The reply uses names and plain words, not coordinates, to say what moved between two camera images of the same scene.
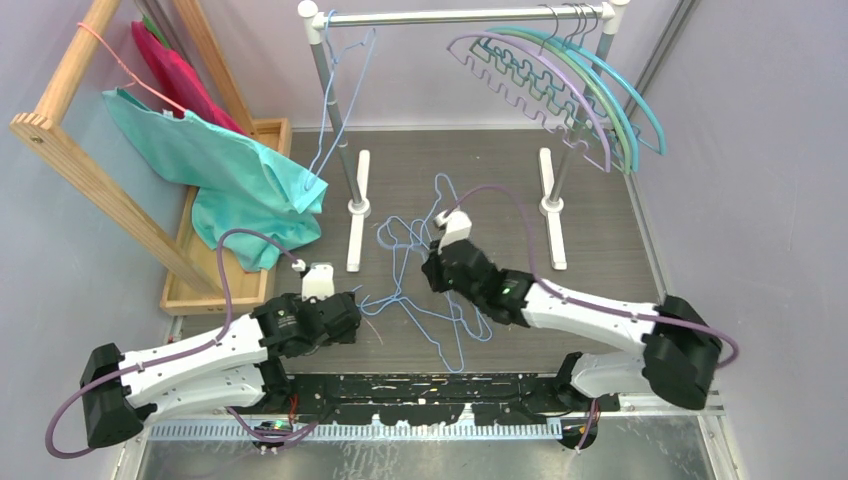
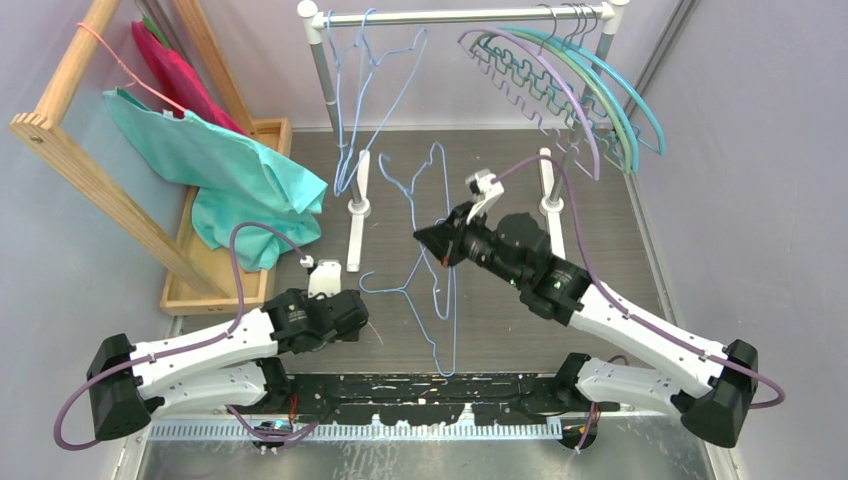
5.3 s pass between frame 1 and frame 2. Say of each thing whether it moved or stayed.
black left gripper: stayed
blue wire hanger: moved
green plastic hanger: stayed
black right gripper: moved
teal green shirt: stayed
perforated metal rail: stayed
